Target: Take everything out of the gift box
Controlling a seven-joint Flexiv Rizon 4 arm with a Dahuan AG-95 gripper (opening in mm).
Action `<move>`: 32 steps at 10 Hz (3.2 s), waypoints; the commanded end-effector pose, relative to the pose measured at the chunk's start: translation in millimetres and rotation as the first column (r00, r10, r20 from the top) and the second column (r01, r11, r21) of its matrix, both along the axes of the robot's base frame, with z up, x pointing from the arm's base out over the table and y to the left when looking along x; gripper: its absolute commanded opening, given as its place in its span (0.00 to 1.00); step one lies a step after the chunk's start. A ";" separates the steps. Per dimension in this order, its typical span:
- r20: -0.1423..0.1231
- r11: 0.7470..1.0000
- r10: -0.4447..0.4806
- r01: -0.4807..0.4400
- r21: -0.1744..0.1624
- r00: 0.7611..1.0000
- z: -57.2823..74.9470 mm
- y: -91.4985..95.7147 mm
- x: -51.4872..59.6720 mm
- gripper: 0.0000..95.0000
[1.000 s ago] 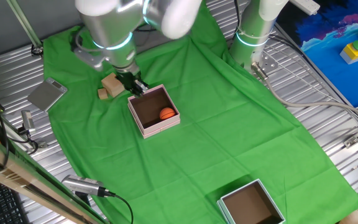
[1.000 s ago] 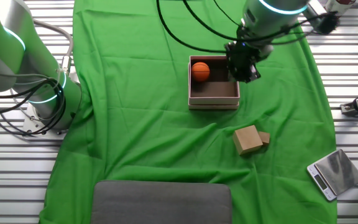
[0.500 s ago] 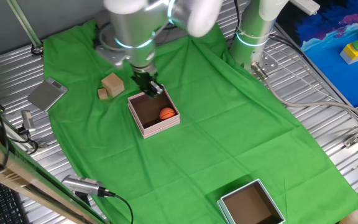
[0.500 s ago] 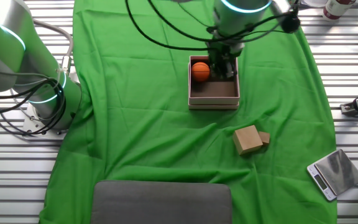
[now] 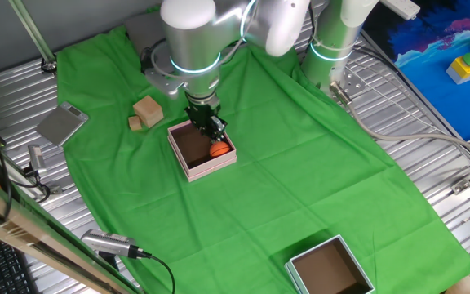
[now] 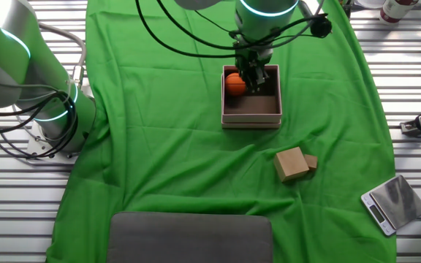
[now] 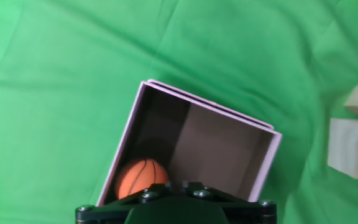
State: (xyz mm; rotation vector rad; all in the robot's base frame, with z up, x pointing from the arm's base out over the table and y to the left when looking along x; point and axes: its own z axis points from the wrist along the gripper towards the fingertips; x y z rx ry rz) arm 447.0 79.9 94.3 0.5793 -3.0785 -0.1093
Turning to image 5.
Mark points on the grey cushion pad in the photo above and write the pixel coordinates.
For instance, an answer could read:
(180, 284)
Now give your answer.
(145, 32)

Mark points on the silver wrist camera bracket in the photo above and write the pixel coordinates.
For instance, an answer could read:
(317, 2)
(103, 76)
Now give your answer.
(163, 81)

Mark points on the brown desk edge rail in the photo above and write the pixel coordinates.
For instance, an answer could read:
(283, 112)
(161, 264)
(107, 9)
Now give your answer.
(35, 241)

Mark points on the small wooden cube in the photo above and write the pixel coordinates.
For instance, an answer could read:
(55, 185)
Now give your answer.
(134, 123)

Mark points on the silver camera with black mount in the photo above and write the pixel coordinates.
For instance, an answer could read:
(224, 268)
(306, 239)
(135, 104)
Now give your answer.
(108, 243)

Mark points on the large wooden block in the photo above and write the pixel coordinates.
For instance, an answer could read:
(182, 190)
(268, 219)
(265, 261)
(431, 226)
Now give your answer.
(148, 111)

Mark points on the silver digital kitchen scale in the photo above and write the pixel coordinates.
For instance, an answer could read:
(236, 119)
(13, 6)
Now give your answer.
(59, 124)

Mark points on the pink gift box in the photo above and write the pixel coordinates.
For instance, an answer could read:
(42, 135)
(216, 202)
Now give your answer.
(200, 162)

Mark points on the blue painted mat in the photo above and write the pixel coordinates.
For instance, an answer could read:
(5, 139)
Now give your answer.
(443, 106)

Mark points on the yellow box green button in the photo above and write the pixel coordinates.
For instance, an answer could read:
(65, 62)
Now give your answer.
(461, 71)

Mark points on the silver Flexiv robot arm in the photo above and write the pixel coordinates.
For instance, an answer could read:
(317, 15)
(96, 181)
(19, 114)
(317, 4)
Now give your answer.
(190, 45)

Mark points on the teal gift box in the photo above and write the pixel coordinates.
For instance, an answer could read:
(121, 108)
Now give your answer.
(329, 273)

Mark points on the white power strip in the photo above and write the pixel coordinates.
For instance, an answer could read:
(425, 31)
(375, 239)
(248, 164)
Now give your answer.
(402, 8)

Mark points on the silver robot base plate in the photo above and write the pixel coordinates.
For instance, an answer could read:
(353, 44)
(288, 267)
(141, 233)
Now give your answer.
(355, 85)

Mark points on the green cloth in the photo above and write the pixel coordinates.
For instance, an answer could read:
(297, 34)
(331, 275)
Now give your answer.
(259, 183)

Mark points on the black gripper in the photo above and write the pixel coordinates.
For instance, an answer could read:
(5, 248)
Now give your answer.
(202, 116)

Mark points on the green aluminium strut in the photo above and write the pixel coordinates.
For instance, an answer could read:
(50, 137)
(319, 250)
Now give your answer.
(31, 28)

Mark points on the orange mini basketball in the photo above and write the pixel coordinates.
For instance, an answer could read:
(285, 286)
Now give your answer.
(220, 150)

